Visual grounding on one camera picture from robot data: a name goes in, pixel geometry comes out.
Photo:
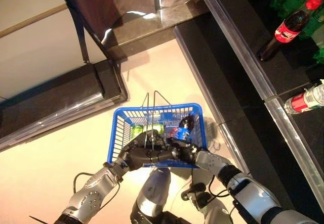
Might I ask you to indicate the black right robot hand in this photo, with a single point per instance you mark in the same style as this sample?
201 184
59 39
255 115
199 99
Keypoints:
184 153

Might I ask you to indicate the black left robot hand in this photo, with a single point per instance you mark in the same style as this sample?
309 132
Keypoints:
141 153

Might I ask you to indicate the small pepsi cola bottle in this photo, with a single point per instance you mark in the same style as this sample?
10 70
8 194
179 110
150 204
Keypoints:
184 133

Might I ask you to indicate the blue plastic shopping basket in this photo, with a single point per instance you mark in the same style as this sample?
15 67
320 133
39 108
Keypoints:
177 106

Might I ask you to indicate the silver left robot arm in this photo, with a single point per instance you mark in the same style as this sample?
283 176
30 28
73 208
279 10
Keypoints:
91 196

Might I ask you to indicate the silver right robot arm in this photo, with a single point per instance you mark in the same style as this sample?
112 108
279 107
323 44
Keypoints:
253 198

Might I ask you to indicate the small red packet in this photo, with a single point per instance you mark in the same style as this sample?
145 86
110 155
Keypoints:
173 132

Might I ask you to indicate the green soda can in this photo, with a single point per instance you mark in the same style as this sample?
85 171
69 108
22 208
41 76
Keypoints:
137 130
158 128

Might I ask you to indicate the silver right robot leg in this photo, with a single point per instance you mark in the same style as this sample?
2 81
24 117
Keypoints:
195 191

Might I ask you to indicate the black base shelf board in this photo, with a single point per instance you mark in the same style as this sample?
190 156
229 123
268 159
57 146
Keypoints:
258 145
215 69

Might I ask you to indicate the black side shelf unit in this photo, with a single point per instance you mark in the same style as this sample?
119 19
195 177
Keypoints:
50 102

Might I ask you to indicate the dark glossy stone plinth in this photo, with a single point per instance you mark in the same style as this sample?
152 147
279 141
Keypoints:
141 34

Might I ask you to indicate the clear water bottle red label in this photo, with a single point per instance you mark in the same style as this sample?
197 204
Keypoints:
303 100

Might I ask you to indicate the small coca cola bottle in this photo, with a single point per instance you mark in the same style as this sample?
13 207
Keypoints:
288 29

